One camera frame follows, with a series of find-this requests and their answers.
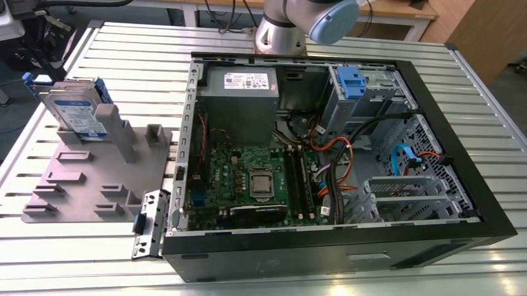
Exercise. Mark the hard disk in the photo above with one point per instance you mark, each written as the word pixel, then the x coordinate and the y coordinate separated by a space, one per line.
pixel 76 115

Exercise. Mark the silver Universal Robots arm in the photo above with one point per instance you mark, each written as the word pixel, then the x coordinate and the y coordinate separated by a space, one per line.
pixel 280 34

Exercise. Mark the metal disk bay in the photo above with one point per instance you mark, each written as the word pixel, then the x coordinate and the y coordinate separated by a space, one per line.
pixel 411 200

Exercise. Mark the grey parts rack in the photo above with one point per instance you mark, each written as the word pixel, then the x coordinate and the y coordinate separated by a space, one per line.
pixel 103 172

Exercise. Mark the grey power supply unit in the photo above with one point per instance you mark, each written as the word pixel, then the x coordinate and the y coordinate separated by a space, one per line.
pixel 239 117

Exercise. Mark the green motherboard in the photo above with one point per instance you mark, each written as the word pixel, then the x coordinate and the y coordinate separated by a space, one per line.
pixel 224 179

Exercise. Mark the silver CPU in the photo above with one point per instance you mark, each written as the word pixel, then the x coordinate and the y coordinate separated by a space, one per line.
pixel 262 184

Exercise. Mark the blue plastic drive latch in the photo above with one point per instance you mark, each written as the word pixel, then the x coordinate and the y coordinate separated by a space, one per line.
pixel 350 83

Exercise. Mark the black graphics card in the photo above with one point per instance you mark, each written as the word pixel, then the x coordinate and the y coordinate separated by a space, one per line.
pixel 259 212

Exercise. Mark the grey metal drive cage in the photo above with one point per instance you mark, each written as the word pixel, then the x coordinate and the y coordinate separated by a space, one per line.
pixel 354 114

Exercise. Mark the wooden desk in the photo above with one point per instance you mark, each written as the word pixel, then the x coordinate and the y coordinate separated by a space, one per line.
pixel 395 9

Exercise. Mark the black PC case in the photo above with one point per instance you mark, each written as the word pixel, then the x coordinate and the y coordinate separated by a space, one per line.
pixel 288 256

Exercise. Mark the wooden cabinet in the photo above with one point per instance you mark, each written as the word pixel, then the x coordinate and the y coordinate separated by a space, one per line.
pixel 486 37

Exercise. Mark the white frame desk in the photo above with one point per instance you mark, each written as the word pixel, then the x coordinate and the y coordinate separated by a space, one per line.
pixel 190 13

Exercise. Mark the metal slot cover bracket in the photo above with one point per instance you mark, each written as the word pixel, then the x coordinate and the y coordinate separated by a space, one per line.
pixel 152 222

